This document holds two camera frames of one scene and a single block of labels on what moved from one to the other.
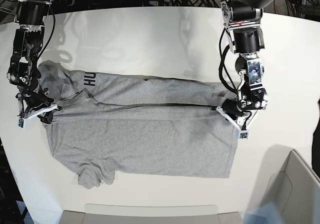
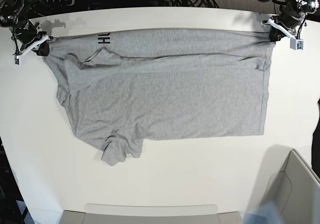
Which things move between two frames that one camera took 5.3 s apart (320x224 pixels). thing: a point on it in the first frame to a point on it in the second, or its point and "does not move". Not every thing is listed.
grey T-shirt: (102, 124) to (127, 86)
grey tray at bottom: (97, 213) does not move
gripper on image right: (231, 108) to (290, 15)
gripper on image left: (33, 96) to (27, 32)
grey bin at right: (296, 189) does not move
